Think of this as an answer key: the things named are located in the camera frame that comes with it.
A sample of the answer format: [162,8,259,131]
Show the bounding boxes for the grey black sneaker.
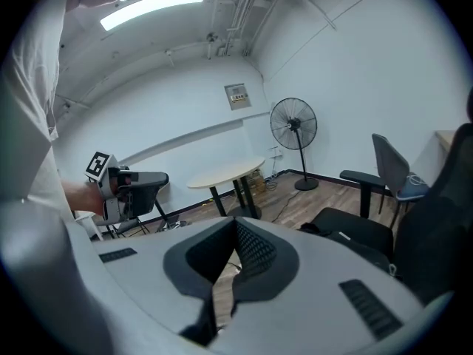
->
[157,219,188,234]

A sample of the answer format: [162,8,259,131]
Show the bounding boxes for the round wooden table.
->
[186,155,267,220]

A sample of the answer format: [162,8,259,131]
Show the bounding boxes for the white coiled cable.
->
[407,173,429,189]

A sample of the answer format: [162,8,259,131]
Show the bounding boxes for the grey electrical panel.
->
[223,83,253,112]

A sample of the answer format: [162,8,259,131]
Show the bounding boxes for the black standing fan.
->
[269,96,320,192]

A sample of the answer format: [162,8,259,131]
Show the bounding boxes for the light wooden desk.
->
[434,129,459,155]

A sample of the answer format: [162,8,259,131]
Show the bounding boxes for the black office chair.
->
[309,87,473,307]

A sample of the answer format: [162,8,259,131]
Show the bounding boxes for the cardboard box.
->
[245,169,267,195]

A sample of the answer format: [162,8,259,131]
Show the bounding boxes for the person's left forearm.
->
[60,178,106,214]

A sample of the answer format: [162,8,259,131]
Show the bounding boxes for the white wall trunking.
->
[117,109,273,166]

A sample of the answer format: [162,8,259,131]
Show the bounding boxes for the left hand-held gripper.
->
[85,151,170,222]

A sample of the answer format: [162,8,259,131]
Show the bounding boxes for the long black floor cable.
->
[270,188,301,224]

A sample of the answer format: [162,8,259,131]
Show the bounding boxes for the grey chair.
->
[370,132,432,229]

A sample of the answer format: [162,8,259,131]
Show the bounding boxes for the ceiling pipes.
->
[205,0,269,59]

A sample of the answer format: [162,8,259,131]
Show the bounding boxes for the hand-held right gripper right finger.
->
[217,216,424,355]

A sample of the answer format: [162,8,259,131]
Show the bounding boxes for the long ceiling light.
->
[99,0,205,32]

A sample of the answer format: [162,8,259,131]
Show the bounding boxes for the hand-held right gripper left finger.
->
[79,216,237,355]

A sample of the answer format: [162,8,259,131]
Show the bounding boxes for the blue seat cushion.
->
[396,180,432,202]

